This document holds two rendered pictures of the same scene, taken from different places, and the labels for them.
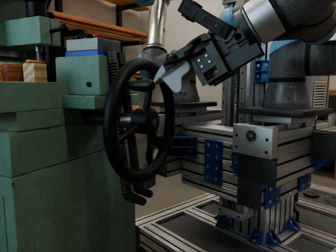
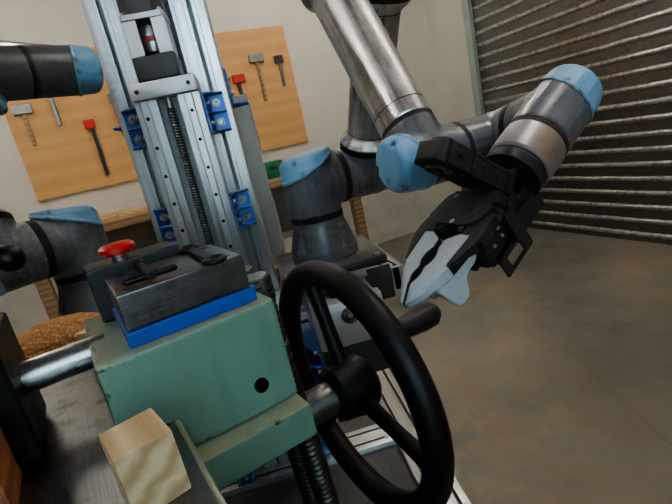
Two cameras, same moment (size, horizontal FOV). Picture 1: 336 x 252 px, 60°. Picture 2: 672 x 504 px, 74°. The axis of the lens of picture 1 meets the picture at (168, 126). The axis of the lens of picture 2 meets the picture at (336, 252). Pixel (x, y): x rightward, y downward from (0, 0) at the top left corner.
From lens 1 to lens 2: 61 cm
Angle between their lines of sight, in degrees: 55
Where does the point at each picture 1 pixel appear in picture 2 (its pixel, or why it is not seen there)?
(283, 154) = not seen: hidden behind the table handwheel
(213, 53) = (515, 222)
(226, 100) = not seen: hidden behind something
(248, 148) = (350, 334)
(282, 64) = (321, 195)
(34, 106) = not seen: outside the picture
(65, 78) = (167, 411)
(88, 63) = (245, 333)
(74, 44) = (160, 299)
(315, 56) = (357, 175)
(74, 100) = (251, 450)
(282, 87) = (330, 228)
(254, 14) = (550, 155)
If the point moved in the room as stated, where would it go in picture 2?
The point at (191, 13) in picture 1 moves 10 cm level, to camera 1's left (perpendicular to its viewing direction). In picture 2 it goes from (465, 163) to (432, 184)
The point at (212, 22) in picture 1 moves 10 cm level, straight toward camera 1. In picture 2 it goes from (493, 173) to (604, 161)
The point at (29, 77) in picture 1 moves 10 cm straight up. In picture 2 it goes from (162, 491) to (100, 327)
